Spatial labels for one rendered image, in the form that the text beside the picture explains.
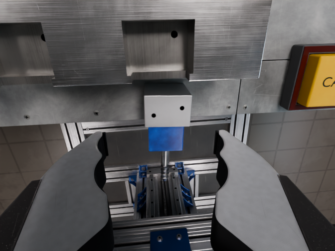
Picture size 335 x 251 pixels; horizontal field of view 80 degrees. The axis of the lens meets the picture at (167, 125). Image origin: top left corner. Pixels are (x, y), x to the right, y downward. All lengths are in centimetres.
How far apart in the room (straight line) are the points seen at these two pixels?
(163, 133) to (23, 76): 14
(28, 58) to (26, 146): 120
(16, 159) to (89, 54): 134
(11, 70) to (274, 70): 29
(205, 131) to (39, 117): 79
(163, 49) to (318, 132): 146
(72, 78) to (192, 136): 84
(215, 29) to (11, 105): 26
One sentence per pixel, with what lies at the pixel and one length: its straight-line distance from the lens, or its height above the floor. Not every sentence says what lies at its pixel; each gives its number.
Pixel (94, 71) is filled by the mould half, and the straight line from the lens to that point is 17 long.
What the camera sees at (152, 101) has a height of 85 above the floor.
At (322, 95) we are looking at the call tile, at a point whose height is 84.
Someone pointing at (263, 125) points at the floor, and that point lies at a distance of 135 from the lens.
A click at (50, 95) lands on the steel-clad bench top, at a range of 29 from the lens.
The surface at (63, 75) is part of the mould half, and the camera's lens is 18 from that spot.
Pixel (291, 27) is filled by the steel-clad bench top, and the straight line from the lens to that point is 30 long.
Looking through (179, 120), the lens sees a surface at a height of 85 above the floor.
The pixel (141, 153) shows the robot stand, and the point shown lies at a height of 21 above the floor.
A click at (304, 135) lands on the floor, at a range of 154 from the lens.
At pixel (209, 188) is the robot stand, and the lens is 119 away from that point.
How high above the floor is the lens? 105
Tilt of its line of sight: 65 degrees down
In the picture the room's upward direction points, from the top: 169 degrees clockwise
